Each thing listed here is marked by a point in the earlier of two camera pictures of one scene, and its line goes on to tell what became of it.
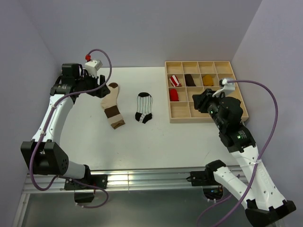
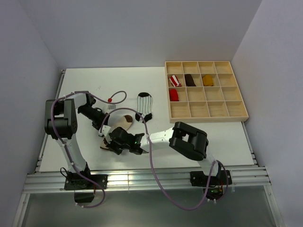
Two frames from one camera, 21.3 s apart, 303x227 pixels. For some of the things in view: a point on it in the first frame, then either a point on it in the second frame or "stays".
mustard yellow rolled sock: [208, 80] stays
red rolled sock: [173, 95] stays
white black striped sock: [144, 107] stays
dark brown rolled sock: [189, 80] stays
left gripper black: [101, 92] -> [98, 124]
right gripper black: [205, 98] -> [111, 146]
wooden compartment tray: [184, 79] stays
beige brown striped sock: [109, 103] -> [124, 123]
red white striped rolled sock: [174, 81] stays
